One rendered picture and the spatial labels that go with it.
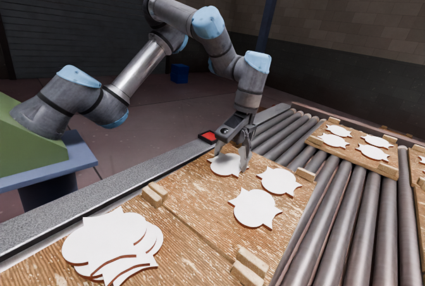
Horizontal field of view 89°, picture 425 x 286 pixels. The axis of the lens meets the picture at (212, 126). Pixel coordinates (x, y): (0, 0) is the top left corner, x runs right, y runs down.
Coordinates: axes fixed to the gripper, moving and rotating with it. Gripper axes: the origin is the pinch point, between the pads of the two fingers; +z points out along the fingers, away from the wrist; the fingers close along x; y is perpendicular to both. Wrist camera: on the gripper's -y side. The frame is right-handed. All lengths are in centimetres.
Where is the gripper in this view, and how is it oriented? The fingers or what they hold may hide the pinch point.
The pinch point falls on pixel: (227, 163)
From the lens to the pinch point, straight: 72.0
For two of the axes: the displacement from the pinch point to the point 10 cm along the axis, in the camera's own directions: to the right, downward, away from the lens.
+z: -1.9, 9.1, 3.6
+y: 5.8, -1.9, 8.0
